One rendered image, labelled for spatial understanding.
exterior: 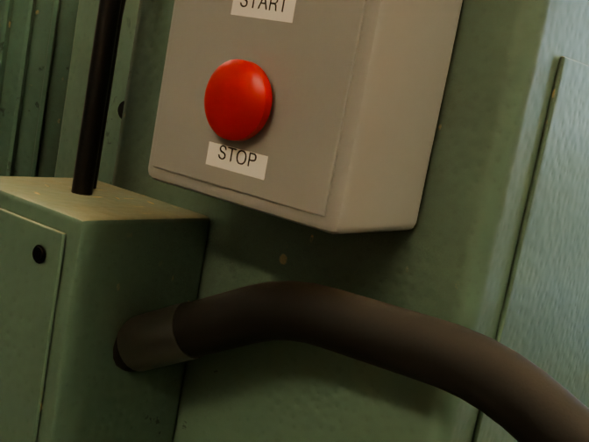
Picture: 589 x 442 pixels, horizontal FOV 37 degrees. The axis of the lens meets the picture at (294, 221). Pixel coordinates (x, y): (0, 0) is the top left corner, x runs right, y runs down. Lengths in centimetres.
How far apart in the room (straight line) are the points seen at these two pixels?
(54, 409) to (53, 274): 6
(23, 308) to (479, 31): 22
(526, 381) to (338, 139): 10
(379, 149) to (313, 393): 13
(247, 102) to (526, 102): 11
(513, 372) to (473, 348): 2
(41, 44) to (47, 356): 27
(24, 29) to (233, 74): 30
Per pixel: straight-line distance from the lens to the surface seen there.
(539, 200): 38
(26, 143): 61
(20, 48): 61
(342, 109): 30
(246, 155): 33
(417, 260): 36
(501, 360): 30
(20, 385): 40
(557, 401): 30
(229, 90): 32
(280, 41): 32
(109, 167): 54
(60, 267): 38
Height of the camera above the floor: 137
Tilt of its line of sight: 9 degrees down
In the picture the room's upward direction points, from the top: 11 degrees clockwise
